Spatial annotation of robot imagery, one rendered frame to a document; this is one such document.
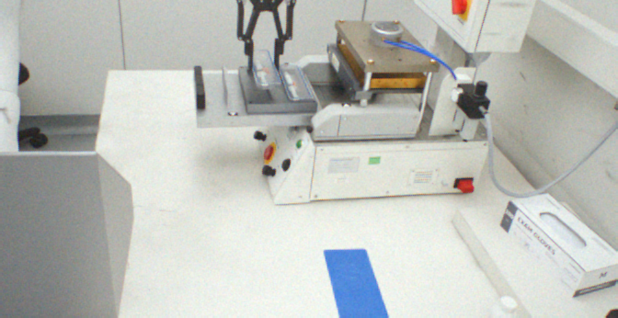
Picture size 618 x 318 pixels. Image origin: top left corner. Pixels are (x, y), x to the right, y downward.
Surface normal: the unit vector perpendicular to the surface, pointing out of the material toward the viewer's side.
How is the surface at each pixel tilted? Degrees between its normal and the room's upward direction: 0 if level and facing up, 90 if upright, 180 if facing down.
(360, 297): 0
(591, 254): 3
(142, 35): 90
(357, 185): 90
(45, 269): 90
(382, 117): 90
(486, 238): 0
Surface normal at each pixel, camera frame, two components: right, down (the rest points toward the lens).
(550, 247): -0.91, 0.08
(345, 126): 0.21, 0.55
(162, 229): 0.10, -0.84
